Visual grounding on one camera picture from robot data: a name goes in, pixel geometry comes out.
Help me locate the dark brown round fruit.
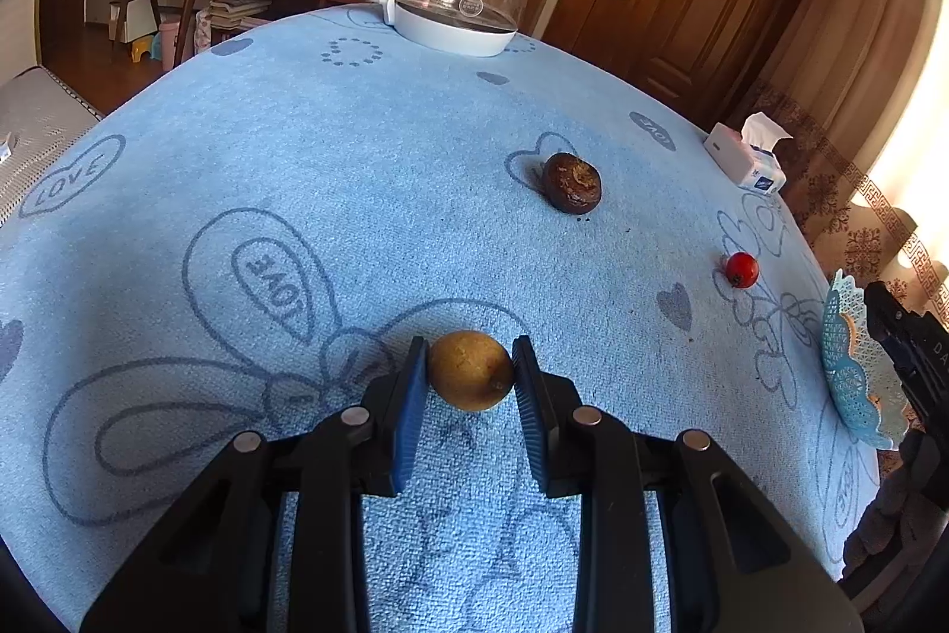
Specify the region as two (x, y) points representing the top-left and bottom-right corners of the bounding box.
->
(541, 152), (603, 213)

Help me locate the pink waste bin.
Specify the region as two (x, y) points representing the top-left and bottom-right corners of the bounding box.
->
(157, 19), (183, 71)

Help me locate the red cherry tomato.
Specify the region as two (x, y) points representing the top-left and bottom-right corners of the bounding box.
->
(722, 252), (760, 289)

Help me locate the grey sofa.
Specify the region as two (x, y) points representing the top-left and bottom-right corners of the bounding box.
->
(0, 65), (105, 226)

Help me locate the light blue plastic lattice basket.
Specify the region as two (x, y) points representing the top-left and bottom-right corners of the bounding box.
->
(820, 268), (912, 452)

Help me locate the stack of books on floor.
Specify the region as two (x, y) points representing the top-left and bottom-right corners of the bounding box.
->
(208, 0), (272, 33)

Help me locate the tan longan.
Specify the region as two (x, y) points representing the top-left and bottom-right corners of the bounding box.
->
(428, 330), (515, 412)

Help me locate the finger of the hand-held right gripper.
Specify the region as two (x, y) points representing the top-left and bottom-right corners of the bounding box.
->
(864, 281), (921, 374)

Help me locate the white storage box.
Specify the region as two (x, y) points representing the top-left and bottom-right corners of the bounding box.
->
(107, 0), (160, 44)

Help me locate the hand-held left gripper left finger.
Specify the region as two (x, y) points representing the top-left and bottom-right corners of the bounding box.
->
(80, 336), (431, 633)

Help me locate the blue printed tablecloth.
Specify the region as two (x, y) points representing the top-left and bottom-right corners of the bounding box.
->
(0, 2), (883, 633)

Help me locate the white and blue tissue pack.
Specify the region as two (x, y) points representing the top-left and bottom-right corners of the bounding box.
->
(703, 112), (794, 193)

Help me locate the patterned beige curtain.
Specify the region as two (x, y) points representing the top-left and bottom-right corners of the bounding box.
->
(741, 0), (949, 323)

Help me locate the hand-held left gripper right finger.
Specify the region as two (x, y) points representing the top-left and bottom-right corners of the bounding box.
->
(511, 335), (867, 633)

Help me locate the person's right forearm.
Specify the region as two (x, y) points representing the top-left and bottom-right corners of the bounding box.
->
(841, 432), (949, 605)

